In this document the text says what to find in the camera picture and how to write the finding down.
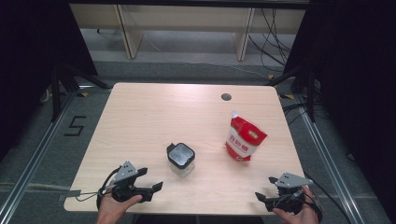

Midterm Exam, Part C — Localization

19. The clear jar with black lid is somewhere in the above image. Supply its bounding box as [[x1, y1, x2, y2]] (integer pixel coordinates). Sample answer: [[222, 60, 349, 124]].
[[166, 142, 196, 178]]

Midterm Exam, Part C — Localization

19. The grey tape strip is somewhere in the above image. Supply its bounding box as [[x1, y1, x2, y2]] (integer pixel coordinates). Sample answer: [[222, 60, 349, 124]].
[[59, 189, 82, 203]]

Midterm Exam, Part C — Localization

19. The person's right hand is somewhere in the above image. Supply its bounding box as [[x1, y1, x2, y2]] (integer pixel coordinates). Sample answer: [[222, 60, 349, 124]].
[[273, 185, 321, 224]]

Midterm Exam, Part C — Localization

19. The light wooden shelf unit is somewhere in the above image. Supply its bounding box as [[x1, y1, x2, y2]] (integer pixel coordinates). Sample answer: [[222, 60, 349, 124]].
[[68, 3, 307, 62]]

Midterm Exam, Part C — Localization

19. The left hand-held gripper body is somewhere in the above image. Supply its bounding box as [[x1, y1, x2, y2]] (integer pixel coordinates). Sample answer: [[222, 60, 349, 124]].
[[110, 161, 155, 203]]

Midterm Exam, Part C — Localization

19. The black metal stand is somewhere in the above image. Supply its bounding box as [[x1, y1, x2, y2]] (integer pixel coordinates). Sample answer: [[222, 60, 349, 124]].
[[49, 62, 112, 123], [265, 66, 318, 124]]

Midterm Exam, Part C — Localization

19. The aluminium floor rail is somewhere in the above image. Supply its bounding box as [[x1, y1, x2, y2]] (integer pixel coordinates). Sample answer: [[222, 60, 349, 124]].
[[0, 90, 79, 224], [293, 92, 367, 224]]

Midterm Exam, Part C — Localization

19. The black wrist strap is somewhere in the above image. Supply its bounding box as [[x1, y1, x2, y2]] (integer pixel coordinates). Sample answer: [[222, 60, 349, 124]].
[[96, 167, 122, 210], [303, 192, 324, 222]]

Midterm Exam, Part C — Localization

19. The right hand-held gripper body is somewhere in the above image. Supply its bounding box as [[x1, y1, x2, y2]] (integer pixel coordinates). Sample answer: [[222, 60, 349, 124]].
[[264, 172, 314, 216]]

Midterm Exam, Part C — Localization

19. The black floor cable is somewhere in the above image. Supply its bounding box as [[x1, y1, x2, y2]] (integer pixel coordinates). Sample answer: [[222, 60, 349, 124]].
[[304, 172, 353, 224]]

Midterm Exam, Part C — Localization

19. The dark curtain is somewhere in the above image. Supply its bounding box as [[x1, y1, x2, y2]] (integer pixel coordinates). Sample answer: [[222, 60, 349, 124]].
[[0, 0, 98, 162], [284, 0, 396, 216]]

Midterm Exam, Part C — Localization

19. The person's left hand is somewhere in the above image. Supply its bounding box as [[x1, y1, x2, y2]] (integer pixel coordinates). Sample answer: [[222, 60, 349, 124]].
[[95, 191, 144, 224]]

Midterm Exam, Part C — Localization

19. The thin grey wire loop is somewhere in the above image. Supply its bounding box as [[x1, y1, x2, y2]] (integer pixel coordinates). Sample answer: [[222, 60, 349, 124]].
[[74, 189, 106, 203]]

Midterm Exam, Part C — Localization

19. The bundle of black floor cables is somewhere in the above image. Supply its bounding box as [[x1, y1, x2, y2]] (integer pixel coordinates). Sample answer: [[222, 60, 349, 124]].
[[247, 7, 297, 75]]

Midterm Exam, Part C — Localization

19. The red and white sugar bag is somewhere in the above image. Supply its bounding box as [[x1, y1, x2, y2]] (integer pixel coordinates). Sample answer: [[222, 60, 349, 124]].
[[224, 110, 268, 163]]

